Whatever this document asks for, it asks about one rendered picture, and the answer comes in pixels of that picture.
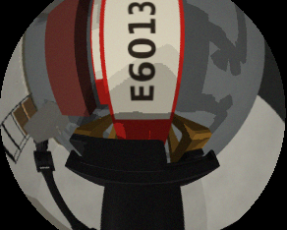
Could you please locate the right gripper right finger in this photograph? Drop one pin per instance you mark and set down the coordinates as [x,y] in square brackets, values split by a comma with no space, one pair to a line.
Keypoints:
[194,136]

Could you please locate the white and red welding electrode box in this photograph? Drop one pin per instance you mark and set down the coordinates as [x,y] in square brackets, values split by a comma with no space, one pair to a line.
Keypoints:
[95,51]

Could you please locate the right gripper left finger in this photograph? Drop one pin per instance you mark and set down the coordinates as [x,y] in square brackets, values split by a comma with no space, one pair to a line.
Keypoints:
[97,127]

